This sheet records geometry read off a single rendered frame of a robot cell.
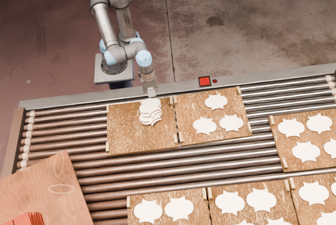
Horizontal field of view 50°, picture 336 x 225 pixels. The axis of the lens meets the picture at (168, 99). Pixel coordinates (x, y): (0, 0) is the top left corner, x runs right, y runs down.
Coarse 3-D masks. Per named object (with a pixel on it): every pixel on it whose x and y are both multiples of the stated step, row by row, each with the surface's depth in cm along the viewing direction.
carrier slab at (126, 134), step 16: (112, 112) 221; (128, 112) 220; (112, 128) 214; (128, 128) 213; (144, 128) 212; (160, 128) 211; (112, 144) 208; (128, 144) 207; (144, 144) 206; (160, 144) 205; (176, 144) 204
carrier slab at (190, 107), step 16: (176, 96) 223; (192, 96) 222; (208, 96) 221; (224, 96) 220; (240, 96) 219; (176, 112) 216; (192, 112) 215; (208, 112) 214; (224, 112) 213; (240, 112) 212; (192, 128) 209; (240, 128) 206; (192, 144) 204
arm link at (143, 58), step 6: (138, 54) 178; (144, 54) 178; (150, 54) 179; (138, 60) 177; (144, 60) 176; (150, 60) 179; (138, 66) 182; (144, 66) 179; (150, 66) 182; (144, 72) 183; (150, 72) 185
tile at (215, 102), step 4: (212, 96) 219; (216, 96) 219; (220, 96) 219; (208, 100) 218; (212, 100) 218; (216, 100) 217; (220, 100) 217; (224, 100) 217; (208, 104) 216; (212, 104) 216; (216, 104) 216; (220, 104) 215; (224, 104) 215; (212, 108) 214; (216, 108) 214; (220, 108) 215
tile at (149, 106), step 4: (144, 100) 217; (148, 100) 217; (152, 100) 217; (156, 100) 216; (144, 104) 216; (148, 104) 215; (152, 104) 215; (156, 104) 215; (140, 108) 214; (144, 108) 214; (148, 108) 214; (152, 108) 213; (156, 108) 213; (144, 112) 212; (148, 112) 212; (152, 112) 213
